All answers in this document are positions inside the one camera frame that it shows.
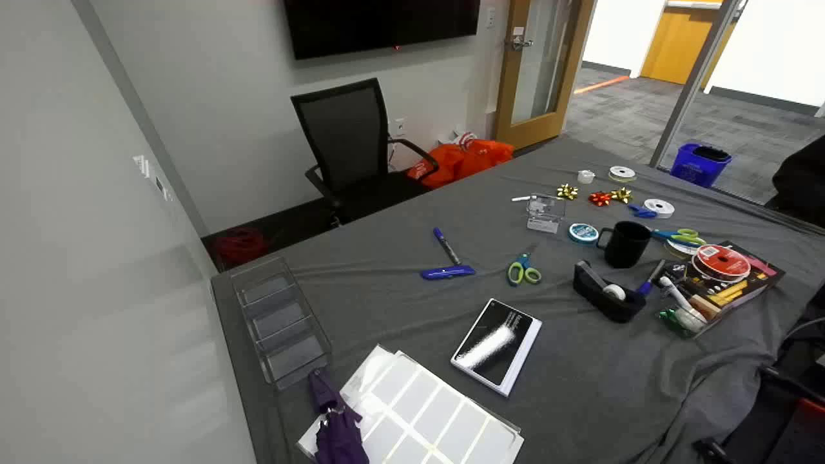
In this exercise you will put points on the white marker with black cap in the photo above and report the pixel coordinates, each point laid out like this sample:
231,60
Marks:
524,199

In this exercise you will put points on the black cup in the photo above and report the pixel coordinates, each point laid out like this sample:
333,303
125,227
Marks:
627,247

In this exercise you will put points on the blue pen with white barrel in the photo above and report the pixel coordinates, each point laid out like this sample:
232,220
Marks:
447,247

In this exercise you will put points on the blue flat plastic holder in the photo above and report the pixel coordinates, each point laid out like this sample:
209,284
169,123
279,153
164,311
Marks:
447,272

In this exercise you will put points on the orange plastic bag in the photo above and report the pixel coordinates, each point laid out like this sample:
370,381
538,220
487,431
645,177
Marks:
466,159

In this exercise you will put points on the black mesh office chair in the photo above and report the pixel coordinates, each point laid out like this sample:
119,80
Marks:
350,137

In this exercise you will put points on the clear plastic cube box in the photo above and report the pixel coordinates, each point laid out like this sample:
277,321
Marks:
542,220

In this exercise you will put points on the gold gift bow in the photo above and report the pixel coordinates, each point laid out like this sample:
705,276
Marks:
566,192
623,194

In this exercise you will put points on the clear plastic organizer tray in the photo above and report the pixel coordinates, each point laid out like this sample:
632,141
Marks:
279,325

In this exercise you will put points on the blue round lid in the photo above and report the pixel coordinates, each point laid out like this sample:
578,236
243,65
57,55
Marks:
583,234

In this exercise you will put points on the red object on floor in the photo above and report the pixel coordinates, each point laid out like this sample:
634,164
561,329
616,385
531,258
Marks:
235,247

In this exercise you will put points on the small clear tape roll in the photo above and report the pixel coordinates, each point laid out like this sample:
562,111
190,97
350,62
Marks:
585,177

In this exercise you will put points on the white label sheet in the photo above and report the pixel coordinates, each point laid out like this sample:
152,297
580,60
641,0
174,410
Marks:
428,415

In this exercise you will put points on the red gift bow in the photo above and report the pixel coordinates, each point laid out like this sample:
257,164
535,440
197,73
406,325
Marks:
598,199

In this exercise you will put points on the black tape dispenser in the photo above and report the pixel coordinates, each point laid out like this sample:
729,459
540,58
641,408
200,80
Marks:
601,297

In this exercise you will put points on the purple rubber glove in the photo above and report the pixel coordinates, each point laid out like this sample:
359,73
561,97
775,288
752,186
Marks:
335,430

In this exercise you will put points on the wooden door with glass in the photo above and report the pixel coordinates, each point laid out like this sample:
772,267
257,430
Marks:
551,69

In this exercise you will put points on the white ribbon spool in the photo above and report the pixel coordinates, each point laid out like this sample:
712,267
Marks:
683,249
623,172
660,207

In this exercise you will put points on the dark blue pen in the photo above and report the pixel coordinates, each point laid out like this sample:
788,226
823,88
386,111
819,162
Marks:
651,279

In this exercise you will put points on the green and blue scissors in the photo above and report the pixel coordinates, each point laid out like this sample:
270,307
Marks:
678,236

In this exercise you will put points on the blue waste bin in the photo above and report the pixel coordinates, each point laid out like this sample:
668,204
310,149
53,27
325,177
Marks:
696,165

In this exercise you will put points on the red ribbon spool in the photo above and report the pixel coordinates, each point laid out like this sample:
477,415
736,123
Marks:
723,261

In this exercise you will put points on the yellow wooden door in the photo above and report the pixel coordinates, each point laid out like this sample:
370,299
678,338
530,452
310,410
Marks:
678,42

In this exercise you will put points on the black gloves package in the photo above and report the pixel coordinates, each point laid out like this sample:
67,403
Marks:
752,288

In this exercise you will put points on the black wall television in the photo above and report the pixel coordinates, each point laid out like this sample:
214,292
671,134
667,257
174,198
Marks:
378,24

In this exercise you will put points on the white wall switch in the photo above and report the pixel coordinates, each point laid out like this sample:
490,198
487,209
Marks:
142,165

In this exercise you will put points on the grey metal frame post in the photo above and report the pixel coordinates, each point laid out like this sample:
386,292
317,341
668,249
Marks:
696,80

